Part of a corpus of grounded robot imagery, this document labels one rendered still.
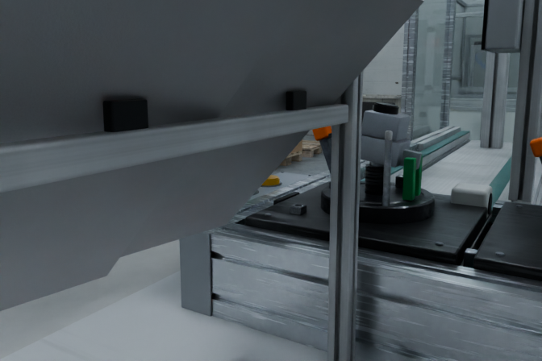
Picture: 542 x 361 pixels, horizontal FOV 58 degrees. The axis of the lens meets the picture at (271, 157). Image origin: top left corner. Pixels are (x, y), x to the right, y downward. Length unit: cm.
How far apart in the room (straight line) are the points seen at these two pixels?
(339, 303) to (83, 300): 35
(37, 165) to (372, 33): 23
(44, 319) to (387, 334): 38
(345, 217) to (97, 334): 31
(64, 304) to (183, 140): 47
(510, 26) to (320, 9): 47
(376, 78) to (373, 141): 847
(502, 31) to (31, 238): 61
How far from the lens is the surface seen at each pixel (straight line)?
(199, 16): 20
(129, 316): 62
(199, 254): 58
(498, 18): 72
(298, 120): 32
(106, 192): 28
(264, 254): 53
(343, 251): 43
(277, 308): 54
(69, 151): 19
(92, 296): 68
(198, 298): 60
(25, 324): 64
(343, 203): 42
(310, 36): 29
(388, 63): 900
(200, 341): 55
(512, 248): 53
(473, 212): 65
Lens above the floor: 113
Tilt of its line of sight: 9 degrees down
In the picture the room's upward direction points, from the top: straight up
